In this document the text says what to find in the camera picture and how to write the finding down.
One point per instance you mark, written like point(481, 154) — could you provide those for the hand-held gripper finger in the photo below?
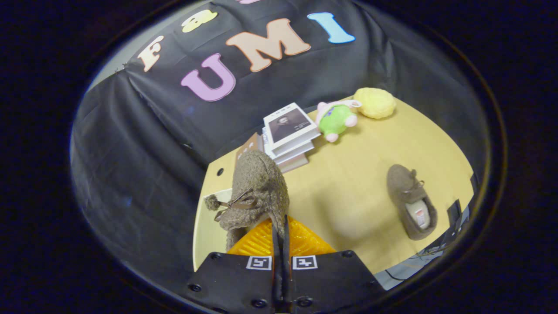
point(277, 270)
point(287, 270)

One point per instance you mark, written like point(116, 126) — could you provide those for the beige fabric storage box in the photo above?
point(209, 235)

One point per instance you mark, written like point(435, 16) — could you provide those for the brown fuzzy slipper shoe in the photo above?
point(257, 183)
point(403, 183)

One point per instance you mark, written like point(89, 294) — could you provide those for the thin pale book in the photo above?
point(294, 165)

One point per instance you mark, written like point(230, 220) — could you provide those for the brown cover book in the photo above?
point(249, 150)

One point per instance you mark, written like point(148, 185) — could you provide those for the white portrait cover book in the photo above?
point(287, 124)

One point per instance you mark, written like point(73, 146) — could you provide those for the green plush toy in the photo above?
point(335, 120)

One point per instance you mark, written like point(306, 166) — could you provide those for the yellow plush toy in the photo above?
point(375, 102)

